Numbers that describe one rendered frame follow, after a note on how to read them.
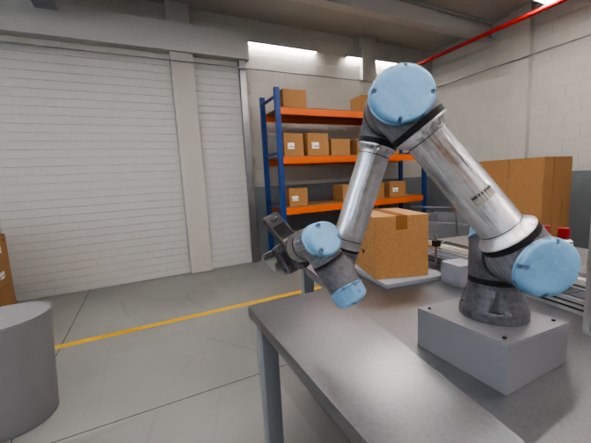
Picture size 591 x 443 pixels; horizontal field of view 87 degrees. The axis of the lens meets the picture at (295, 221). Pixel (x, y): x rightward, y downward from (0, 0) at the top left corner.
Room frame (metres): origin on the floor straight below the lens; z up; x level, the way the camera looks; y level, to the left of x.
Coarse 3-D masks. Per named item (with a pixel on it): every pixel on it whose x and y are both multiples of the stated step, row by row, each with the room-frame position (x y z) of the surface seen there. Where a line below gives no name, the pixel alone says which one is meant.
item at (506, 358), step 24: (432, 312) 0.75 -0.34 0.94; (456, 312) 0.75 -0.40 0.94; (432, 336) 0.75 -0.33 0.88; (456, 336) 0.68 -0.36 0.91; (480, 336) 0.63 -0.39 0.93; (504, 336) 0.62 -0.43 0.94; (528, 336) 0.62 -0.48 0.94; (552, 336) 0.65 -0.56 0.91; (456, 360) 0.68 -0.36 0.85; (480, 360) 0.63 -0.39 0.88; (504, 360) 0.59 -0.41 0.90; (528, 360) 0.61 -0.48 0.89; (552, 360) 0.65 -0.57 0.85; (504, 384) 0.58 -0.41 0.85
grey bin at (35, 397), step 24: (0, 312) 1.72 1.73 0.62; (24, 312) 1.70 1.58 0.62; (48, 312) 1.72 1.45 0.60; (0, 336) 1.48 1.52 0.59; (24, 336) 1.56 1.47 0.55; (48, 336) 1.70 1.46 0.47; (0, 360) 1.48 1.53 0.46; (24, 360) 1.55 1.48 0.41; (48, 360) 1.68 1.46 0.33; (0, 384) 1.47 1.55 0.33; (24, 384) 1.54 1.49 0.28; (48, 384) 1.66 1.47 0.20; (0, 408) 1.47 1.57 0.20; (24, 408) 1.53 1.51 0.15; (48, 408) 1.64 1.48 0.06; (0, 432) 1.47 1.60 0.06; (24, 432) 1.52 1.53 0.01
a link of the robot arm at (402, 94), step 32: (416, 64) 0.60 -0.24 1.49; (384, 96) 0.60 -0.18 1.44; (416, 96) 0.59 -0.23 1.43; (384, 128) 0.64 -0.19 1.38; (416, 128) 0.60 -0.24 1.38; (448, 128) 0.62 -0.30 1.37; (416, 160) 0.65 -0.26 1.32; (448, 160) 0.60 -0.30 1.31; (448, 192) 0.62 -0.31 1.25; (480, 192) 0.59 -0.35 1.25; (480, 224) 0.60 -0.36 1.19; (512, 224) 0.58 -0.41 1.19; (512, 256) 0.57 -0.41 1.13; (544, 256) 0.54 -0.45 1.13; (576, 256) 0.54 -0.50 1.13; (544, 288) 0.55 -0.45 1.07
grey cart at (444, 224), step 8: (448, 208) 2.88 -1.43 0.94; (432, 216) 3.71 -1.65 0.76; (440, 216) 3.76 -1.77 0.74; (448, 216) 3.70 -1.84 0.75; (456, 216) 2.85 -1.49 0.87; (432, 224) 3.05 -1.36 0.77; (440, 224) 2.99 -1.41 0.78; (448, 224) 2.94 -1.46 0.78; (456, 224) 2.86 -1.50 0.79; (464, 224) 2.83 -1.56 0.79; (432, 232) 3.06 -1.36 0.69; (440, 232) 3.01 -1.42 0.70; (448, 232) 2.95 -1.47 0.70; (456, 232) 2.88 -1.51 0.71; (464, 232) 2.85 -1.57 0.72
